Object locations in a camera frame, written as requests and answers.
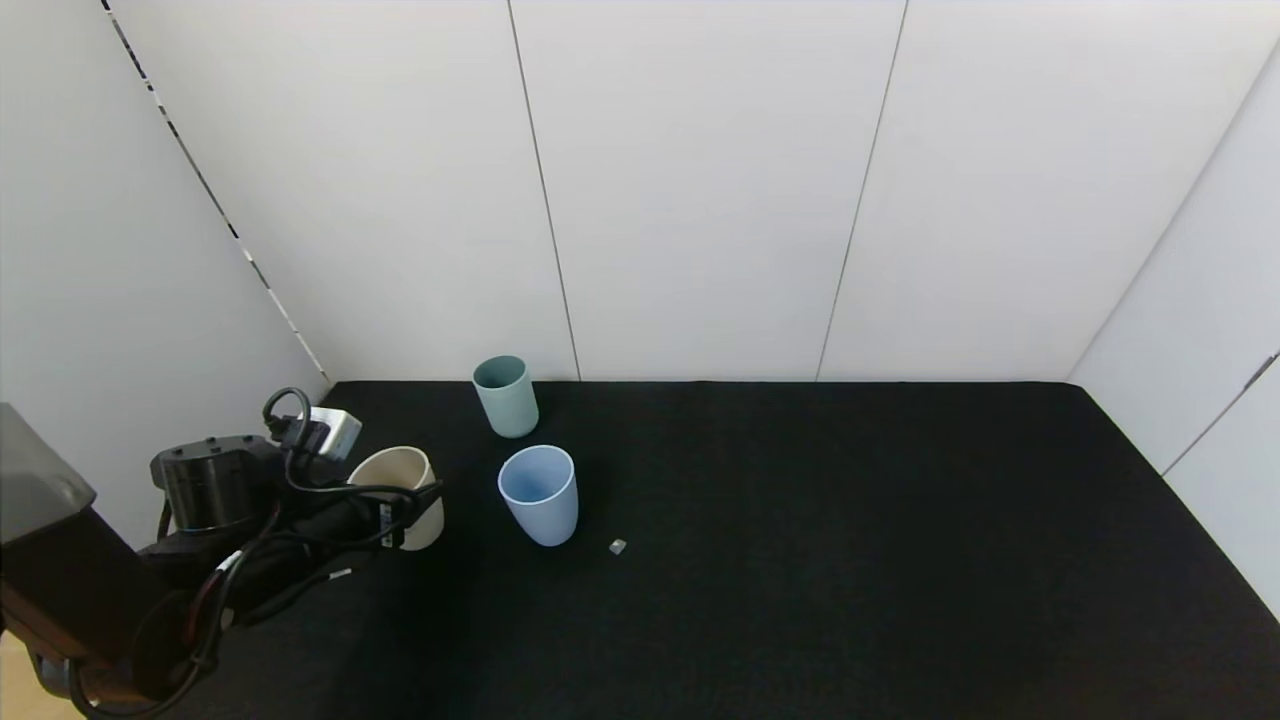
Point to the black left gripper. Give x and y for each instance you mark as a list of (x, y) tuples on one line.
[(386, 521)]

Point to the beige plastic cup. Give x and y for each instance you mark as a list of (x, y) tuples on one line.
[(405, 470)]

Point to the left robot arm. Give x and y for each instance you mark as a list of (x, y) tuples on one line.
[(70, 590)]

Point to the blue plastic cup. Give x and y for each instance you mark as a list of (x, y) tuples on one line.
[(545, 510)]

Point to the green plastic cup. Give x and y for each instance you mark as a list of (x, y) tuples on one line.
[(510, 410)]

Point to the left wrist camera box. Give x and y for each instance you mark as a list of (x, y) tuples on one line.
[(338, 430)]

